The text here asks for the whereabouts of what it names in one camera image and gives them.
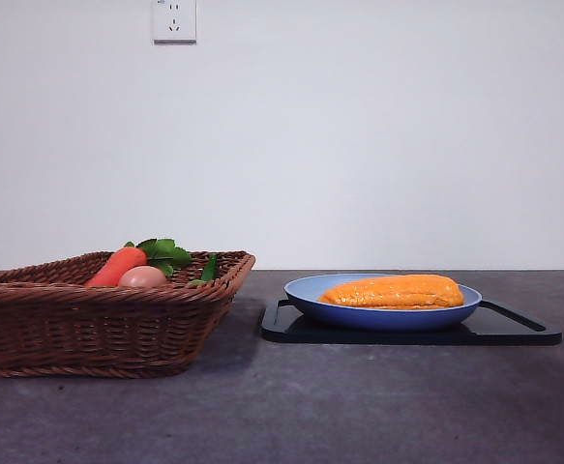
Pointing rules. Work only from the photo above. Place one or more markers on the yellow corn cob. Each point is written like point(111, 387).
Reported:
point(397, 292)

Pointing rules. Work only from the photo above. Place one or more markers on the blue round plate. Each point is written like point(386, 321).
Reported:
point(383, 319)

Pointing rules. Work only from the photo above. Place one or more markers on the brown wicker basket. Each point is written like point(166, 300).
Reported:
point(93, 328)

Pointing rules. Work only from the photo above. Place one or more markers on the green chili pepper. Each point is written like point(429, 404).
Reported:
point(209, 268)

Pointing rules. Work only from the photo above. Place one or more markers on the black rectangular tray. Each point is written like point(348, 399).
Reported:
point(359, 336)

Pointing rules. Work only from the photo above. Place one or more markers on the pale pink egg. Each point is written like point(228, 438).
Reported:
point(141, 278)

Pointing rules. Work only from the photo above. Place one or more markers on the orange carrot with green leaves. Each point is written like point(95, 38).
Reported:
point(119, 263)

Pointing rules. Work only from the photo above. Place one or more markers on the white wall socket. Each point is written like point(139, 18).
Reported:
point(175, 21)

